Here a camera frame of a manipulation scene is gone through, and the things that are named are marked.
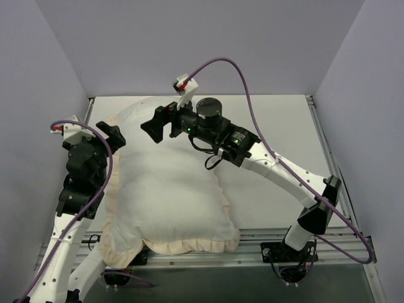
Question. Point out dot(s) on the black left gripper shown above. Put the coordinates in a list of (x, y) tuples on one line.
[(105, 139)]

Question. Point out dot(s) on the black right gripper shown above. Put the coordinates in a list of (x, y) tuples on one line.
[(172, 120)]

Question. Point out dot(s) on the grey and cream pillowcase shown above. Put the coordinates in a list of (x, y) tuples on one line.
[(160, 196)]

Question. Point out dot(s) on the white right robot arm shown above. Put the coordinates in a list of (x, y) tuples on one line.
[(237, 145)]

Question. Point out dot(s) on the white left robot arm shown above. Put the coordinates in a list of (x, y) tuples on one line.
[(76, 208)]

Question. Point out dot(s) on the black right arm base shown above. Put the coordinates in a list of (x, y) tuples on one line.
[(290, 266)]

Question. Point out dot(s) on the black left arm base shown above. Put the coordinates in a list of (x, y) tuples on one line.
[(93, 267)]

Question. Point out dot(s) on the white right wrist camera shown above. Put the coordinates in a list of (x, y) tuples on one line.
[(186, 88)]

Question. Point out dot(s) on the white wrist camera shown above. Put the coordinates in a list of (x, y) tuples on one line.
[(72, 133), (186, 88)]

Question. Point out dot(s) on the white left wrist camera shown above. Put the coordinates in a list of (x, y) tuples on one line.
[(72, 133)]

